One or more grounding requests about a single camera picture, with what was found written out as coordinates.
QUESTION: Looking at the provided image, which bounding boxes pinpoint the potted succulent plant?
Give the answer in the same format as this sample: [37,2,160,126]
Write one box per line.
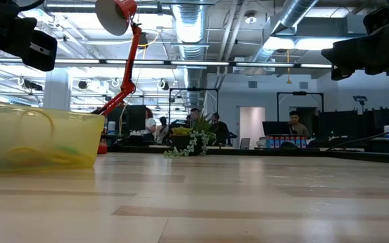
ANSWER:
[163,113,217,159]

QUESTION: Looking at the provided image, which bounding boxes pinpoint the colourful striped box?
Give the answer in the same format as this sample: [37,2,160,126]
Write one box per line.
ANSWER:
[265,134,308,150]

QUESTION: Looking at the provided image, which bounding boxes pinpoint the studio light on stand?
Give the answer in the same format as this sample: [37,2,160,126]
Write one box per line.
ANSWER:
[352,94,369,114]

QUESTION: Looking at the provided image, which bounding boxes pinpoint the black computer monitor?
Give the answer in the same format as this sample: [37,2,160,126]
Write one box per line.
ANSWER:
[261,120,292,136]
[363,107,389,139]
[317,109,360,139]
[108,104,147,136]

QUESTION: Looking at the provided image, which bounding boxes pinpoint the yellow hanging cord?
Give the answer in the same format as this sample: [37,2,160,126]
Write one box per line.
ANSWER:
[285,49,292,84]

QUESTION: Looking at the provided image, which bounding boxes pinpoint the white column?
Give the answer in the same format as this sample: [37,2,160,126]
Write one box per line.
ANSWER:
[42,69,72,112]

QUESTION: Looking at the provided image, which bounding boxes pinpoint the yellow translucent plastic bin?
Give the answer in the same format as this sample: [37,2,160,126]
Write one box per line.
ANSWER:
[0,101,106,173]

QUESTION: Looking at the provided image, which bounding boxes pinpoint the silver ventilation duct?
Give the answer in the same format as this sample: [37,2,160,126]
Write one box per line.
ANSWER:
[172,0,209,109]
[248,0,320,63]

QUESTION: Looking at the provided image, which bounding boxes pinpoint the person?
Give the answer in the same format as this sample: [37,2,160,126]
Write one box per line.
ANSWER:
[189,107,202,124]
[143,107,157,142]
[288,110,311,138]
[211,113,232,146]
[156,116,170,144]

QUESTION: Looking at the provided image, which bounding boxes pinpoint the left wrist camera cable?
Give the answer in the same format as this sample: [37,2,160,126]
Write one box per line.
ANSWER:
[17,0,46,11]

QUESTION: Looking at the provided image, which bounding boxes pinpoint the black metal gantry frame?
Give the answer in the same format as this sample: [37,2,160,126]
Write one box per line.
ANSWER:
[168,86,219,142]
[276,90,325,122]

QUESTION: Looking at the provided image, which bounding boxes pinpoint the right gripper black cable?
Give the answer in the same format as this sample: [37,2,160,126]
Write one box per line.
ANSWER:
[325,130,389,152]

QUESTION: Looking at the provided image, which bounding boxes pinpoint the red desk lamp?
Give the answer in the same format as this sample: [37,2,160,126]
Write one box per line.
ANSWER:
[91,0,144,155]

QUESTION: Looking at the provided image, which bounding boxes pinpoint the linear ceiling light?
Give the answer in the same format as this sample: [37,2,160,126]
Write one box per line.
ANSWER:
[0,57,334,70]

